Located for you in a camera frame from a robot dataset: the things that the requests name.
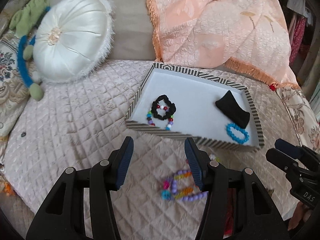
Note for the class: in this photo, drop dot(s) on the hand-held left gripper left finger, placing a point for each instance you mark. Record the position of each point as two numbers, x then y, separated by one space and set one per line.
123 165

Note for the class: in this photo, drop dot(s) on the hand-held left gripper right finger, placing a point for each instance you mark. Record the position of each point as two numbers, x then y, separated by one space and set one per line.
193 163

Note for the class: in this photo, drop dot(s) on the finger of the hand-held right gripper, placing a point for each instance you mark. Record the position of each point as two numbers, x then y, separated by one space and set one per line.
280 158
287 146

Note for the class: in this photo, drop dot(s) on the striped white tray box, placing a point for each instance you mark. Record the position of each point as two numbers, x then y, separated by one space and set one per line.
195 100

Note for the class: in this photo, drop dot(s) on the person's right hand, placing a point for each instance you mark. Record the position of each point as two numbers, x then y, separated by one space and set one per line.
298 216

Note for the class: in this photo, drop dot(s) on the beige floral cushion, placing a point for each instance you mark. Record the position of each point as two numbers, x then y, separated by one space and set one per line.
300 110

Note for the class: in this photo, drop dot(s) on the red bead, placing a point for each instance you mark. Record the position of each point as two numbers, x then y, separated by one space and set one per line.
273 87

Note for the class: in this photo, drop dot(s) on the black folded headband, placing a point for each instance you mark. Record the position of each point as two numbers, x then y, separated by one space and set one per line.
232 110

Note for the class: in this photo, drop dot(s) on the pink quilted bedspread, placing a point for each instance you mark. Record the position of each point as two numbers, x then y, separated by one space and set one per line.
75 120

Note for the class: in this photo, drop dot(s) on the black scrunchie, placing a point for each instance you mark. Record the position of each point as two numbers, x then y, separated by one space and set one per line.
156 105

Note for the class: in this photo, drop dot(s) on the orange tassel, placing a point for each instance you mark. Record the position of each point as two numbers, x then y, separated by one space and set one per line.
8 188

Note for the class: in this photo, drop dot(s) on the hanging clothes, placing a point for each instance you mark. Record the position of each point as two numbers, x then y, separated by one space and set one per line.
298 27

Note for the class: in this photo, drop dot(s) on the peach fringed blanket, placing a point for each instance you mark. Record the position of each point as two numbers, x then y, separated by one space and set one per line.
212 30

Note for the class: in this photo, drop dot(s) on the white round satin cushion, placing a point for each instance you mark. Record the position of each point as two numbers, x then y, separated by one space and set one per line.
75 35

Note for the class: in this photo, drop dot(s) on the floral embroidered pillow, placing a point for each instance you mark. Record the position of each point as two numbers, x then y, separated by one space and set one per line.
7 80

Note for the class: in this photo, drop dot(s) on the green and blue plush toy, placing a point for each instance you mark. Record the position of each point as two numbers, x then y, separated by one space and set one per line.
30 12

